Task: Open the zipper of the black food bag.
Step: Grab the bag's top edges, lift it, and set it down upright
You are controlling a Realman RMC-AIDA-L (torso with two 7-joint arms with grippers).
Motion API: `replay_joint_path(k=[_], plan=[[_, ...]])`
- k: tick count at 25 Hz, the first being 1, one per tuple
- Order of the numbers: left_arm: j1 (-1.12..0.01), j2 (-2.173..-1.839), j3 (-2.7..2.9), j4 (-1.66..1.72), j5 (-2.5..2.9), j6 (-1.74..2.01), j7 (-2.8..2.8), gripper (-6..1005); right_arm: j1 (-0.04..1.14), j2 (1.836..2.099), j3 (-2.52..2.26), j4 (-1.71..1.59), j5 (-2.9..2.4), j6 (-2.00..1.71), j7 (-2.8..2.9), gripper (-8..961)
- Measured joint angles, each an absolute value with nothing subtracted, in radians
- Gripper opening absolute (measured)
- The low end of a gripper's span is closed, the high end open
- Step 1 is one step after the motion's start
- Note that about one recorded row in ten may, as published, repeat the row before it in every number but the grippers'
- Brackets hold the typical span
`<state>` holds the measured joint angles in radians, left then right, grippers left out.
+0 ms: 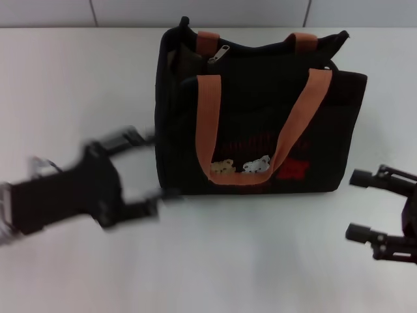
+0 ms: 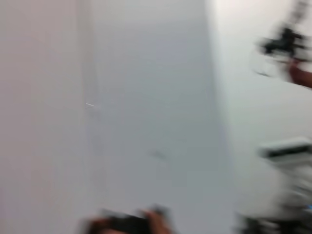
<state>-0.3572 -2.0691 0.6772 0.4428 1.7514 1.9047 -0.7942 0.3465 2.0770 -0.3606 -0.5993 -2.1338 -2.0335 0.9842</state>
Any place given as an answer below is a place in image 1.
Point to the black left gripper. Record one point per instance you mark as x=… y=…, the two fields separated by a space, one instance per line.
x=71 y=195

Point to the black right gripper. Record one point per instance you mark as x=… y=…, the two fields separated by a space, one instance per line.
x=411 y=215

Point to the silver zipper pull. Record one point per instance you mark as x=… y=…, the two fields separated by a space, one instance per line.
x=219 y=53

